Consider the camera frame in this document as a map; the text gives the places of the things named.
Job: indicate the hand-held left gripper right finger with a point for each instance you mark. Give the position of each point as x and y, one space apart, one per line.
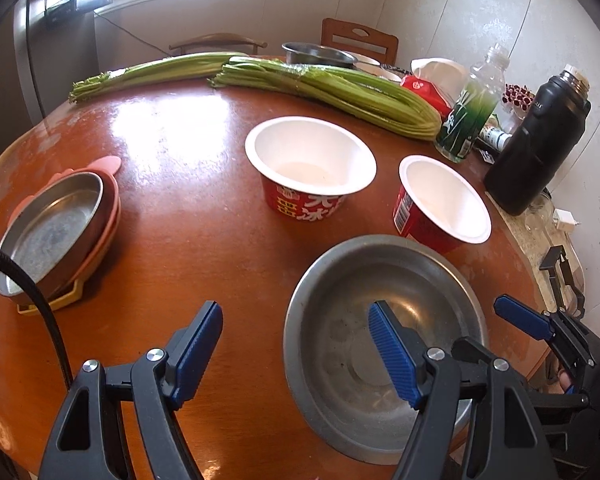
395 355

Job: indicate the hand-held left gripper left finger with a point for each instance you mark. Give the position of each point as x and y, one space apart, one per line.
195 355

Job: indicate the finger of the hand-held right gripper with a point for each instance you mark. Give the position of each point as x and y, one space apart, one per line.
472 350
520 317

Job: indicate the steel bowl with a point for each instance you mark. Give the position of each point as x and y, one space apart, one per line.
330 320

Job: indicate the yellow shell-shaped plate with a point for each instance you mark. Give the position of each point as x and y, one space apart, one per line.
65 300

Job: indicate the tall red paper bowl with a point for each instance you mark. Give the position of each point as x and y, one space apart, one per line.
440 195

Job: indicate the pink plate with ears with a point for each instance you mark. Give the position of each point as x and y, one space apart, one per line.
112 205

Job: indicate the shallow steel plate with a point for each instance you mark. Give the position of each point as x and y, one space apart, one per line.
45 230

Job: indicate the wide red paper bowl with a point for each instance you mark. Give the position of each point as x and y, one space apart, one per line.
305 160

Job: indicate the person's right hand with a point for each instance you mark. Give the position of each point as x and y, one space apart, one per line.
563 379

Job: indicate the black clamp stand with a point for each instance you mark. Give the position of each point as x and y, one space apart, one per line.
555 260

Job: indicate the white charger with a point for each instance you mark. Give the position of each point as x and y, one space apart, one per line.
565 220

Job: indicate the glass jar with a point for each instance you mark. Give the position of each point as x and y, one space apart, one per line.
539 210

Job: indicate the black thermos flask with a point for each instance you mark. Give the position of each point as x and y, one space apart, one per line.
535 150

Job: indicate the small white bottle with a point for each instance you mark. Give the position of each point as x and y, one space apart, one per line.
495 137

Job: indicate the clear bottle with green label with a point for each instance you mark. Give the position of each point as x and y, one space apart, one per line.
460 125

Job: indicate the red tipped sticks bundle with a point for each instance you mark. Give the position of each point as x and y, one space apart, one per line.
517 95

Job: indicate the red packet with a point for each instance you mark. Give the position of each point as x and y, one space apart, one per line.
422 87

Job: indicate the wrapped celery bunch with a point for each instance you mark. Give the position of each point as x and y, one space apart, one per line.
355 90

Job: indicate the white ceramic bowl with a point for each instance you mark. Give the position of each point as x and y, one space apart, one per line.
390 74
366 60

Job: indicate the long loose celery bunch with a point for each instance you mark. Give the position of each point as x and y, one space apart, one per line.
155 67

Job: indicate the steel basin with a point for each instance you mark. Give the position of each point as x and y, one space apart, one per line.
315 52

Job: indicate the curved wooden chair back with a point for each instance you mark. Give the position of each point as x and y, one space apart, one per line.
215 37

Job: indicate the wooden chair with cutout back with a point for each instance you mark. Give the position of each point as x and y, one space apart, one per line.
335 35

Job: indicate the grey refrigerator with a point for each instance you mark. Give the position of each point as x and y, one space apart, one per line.
55 60

